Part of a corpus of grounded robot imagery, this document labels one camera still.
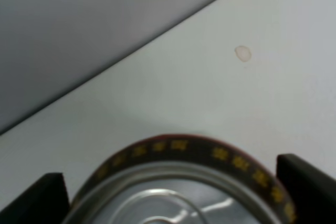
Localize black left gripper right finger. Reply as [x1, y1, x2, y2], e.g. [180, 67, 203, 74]
[276, 154, 335, 223]

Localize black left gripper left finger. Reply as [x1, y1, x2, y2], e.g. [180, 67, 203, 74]
[1, 173, 70, 223]

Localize red soda can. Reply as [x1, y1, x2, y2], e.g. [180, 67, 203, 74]
[64, 134, 297, 223]

